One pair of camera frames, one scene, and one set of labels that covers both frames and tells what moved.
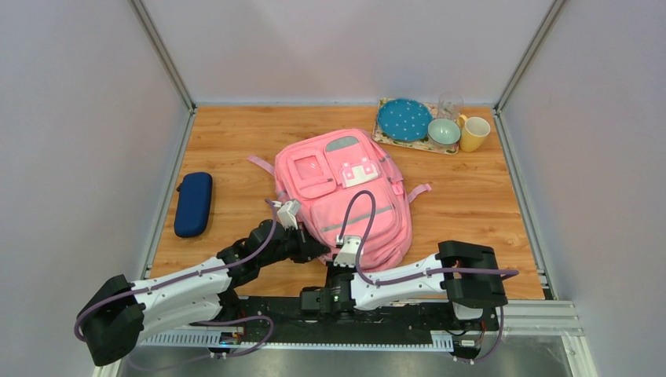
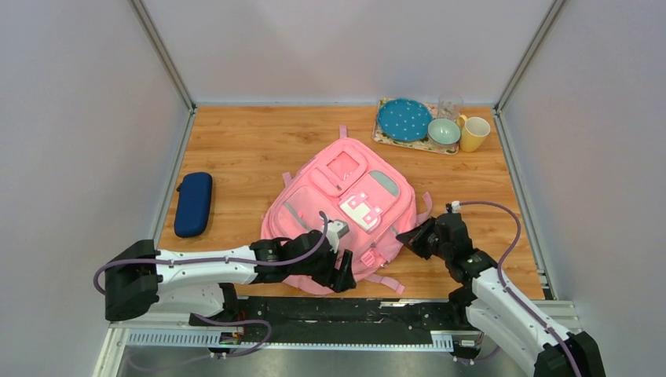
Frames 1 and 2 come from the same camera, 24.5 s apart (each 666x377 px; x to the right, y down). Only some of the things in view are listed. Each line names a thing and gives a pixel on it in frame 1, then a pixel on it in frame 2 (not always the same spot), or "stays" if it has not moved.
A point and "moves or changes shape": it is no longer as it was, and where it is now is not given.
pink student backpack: x=349 y=192 moves or changes shape
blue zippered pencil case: x=192 y=204 stays
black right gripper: x=334 y=269 to x=413 y=239
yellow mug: x=473 y=132 stays
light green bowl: x=443 y=131 stays
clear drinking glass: x=450 y=105 stays
